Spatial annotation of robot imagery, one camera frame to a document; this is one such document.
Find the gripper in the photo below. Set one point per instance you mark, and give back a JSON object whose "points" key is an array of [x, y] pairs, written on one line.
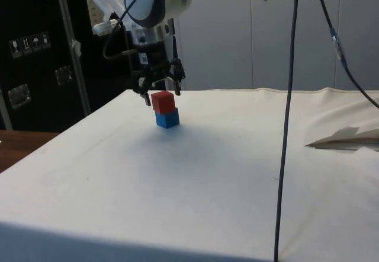
{"points": [[154, 56]]}

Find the red cube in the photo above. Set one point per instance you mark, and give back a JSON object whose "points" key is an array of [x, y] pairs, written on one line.
{"points": [[163, 102]]}

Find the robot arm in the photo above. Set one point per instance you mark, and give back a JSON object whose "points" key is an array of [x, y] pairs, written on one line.
{"points": [[157, 1]]}

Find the blue cube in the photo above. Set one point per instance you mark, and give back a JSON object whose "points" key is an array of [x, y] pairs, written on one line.
{"points": [[167, 119]]}

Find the pale grey locker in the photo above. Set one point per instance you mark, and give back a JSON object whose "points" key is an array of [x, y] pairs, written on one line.
{"points": [[361, 22]]}

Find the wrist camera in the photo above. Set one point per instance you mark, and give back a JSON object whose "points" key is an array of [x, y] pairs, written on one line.
{"points": [[103, 1]]}

